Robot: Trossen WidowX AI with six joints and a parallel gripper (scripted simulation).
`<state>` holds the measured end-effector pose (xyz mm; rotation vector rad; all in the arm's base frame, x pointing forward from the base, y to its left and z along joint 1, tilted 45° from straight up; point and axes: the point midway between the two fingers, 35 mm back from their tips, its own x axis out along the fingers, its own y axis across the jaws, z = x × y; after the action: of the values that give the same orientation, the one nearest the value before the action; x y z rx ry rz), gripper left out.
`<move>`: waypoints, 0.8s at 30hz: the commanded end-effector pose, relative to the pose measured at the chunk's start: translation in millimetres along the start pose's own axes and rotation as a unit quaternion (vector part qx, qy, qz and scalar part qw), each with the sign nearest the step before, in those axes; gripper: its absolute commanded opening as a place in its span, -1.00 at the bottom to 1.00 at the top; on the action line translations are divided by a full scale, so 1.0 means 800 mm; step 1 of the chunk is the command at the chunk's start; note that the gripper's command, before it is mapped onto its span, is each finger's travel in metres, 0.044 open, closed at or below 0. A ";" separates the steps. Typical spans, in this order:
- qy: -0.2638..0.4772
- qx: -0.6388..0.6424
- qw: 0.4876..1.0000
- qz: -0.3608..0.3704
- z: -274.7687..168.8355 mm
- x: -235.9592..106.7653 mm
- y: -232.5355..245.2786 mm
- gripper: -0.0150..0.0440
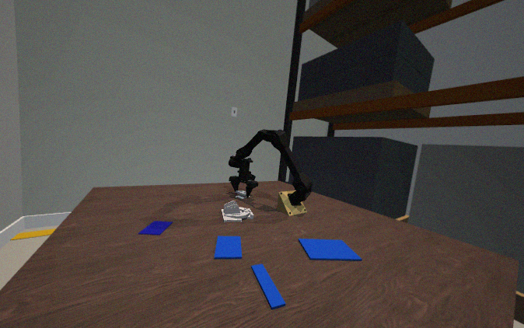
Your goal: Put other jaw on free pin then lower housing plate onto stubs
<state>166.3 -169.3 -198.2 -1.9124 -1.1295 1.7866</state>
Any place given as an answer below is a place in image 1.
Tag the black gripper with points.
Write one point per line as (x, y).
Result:
(244, 176)

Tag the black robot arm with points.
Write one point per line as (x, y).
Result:
(302, 183)

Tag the blue flat rectangular plate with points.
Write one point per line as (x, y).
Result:
(328, 249)
(155, 228)
(228, 247)

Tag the blue flat bar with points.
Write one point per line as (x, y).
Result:
(271, 293)

